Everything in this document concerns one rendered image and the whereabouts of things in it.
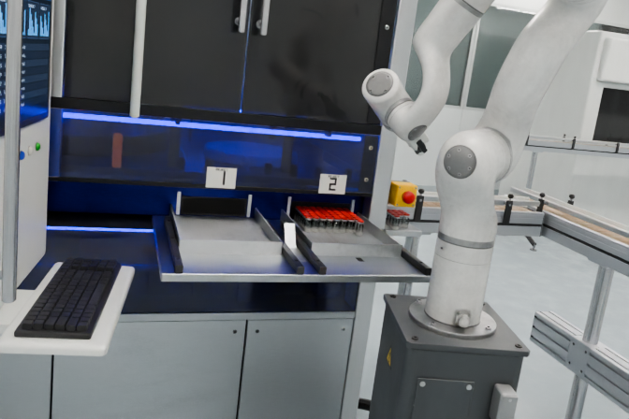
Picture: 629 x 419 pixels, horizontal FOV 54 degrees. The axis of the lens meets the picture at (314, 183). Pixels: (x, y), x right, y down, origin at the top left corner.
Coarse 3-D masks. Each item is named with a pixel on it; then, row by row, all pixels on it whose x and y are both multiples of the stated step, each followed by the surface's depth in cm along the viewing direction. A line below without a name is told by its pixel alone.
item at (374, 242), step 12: (288, 216) 183; (360, 216) 196; (300, 228) 184; (372, 228) 187; (312, 240) 173; (324, 240) 175; (336, 240) 176; (348, 240) 178; (360, 240) 179; (372, 240) 180; (384, 240) 178; (396, 240) 172; (324, 252) 162; (336, 252) 163; (348, 252) 164; (360, 252) 165; (372, 252) 166; (384, 252) 167; (396, 252) 168
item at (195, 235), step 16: (176, 224) 161; (192, 224) 174; (208, 224) 176; (224, 224) 178; (240, 224) 180; (256, 224) 182; (192, 240) 150; (208, 240) 152; (224, 240) 153; (240, 240) 154; (256, 240) 167; (272, 240) 166
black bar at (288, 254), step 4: (272, 228) 174; (276, 232) 171; (284, 244) 161; (284, 248) 158; (288, 248) 158; (284, 252) 157; (288, 252) 155; (292, 252) 155; (288, 256) 153; (292, 256) 152; (296, 256) 152; (288, 260) 152; (292, 260) 149; (296, 260) 150; (292, 264) 149; (296, 264) 147; (300, 264) 147; (296, 268) 146; (300, 268) 145; (296, 272) 146; (300, 272) 146
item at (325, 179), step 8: (320, 176) 184; (328, 176) 185; (336, 176) 186; (344, 176) 187; (320, 184) 185; (328, 184) 186; (336, 184) 186; (344, 184) 187; (320, 192) 185; (328, 192) 186; (336, 192) 187
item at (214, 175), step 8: (208, 168) 174; (216, 168) 175; (224, 168) 175; (232, 168) 176; (208, 176) 174; (216, 176) 175; (232, 176) 176; (208, 184) 175; (216, 184) 176; (232, 184) 177
